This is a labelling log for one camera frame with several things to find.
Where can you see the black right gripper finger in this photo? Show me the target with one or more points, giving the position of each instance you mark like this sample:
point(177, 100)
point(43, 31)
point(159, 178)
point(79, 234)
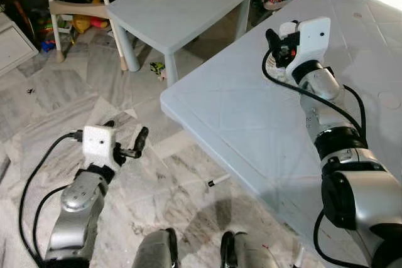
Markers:
point(272, 39)

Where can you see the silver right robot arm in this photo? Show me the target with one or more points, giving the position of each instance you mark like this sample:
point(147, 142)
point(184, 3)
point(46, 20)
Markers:
point(355, 189)

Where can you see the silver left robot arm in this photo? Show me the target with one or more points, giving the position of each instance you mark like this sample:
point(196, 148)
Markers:
point(78, 208)

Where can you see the small green toy car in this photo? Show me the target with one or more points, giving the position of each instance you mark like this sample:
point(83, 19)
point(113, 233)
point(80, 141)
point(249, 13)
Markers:
point(157, 67)

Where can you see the tiny black floor object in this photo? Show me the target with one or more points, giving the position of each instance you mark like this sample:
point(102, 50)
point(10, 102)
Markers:
point(30, 90)

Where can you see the white marker pen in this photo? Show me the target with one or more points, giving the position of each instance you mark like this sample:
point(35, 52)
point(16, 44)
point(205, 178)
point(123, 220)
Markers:
point(218, 181)

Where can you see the large pale blue plastic table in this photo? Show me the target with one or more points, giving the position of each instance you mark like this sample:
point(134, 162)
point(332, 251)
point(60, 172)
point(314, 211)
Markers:
point(251, 130)

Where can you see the small pale blue plastic table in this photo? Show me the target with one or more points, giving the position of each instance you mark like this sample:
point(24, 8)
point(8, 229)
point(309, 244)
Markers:
point(182, 10)

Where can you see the silver left robot leg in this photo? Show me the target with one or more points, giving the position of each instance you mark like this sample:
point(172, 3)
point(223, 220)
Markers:
point(157, 252)

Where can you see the silver robot leg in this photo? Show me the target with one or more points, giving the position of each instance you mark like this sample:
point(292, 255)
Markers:
point(157, 252)
point(248, 252)

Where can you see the white high chair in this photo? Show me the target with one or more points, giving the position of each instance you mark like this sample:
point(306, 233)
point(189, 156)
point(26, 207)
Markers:
point(69, 7)

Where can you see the white storage box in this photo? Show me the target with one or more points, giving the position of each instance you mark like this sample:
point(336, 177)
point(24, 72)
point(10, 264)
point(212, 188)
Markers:
point(14, 45)

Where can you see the silver right robot leg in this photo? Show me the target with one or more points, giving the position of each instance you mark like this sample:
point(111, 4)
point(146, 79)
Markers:
point(248, 252)

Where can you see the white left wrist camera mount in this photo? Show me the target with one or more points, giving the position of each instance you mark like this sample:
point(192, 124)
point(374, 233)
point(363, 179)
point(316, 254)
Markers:
point(98, 144)

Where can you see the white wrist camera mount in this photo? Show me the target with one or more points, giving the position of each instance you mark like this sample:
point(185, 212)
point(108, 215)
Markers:
point(312, 39)
point(98, 144)

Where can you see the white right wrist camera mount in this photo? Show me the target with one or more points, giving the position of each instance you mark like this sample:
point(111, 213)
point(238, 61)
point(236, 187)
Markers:
point(312, 39)

